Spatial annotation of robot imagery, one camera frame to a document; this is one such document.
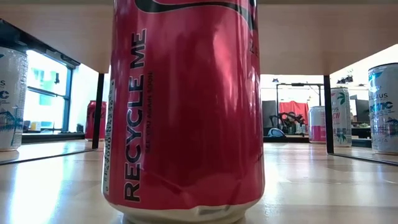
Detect black computer monitor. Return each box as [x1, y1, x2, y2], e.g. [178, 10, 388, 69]
[349, 95, 371, 124]

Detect black hanging cloth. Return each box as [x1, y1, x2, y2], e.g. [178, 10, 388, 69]
[264, 100, 277, 128]

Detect red cola can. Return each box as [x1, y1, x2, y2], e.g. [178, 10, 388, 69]
[85, 100, 108, 141]
[101, 0, 266, 224]

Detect pink and white soda can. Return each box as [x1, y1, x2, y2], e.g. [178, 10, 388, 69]
[308, 105, 326, 144]

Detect window with black frame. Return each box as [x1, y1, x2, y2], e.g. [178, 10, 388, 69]
[23, 49, 74, 133]

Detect black metal table frame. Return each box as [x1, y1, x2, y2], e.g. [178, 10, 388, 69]
[21, 132, 373, 149]

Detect black ceiling spotlights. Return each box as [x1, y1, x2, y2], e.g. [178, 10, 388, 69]
[336, 75, 354, 85]

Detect white and blue rounded object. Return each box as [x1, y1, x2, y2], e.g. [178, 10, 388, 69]
[267, 127, 285, 138]

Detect red hanging cloth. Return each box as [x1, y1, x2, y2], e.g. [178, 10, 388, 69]
[279, 100, 310, 125]

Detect black metal rack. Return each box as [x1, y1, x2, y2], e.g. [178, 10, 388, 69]
[275, 82, 324, 108]

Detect white slim can blue palm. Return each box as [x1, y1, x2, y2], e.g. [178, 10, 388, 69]
[0, 46, 29, 152]
[368, 62, 398, 156]

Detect white slim can green palm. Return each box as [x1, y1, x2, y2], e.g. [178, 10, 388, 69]
[330, 86, 353, 148]

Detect wooden shelf with black legs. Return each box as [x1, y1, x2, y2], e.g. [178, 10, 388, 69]
[0, 0, 398, 167]

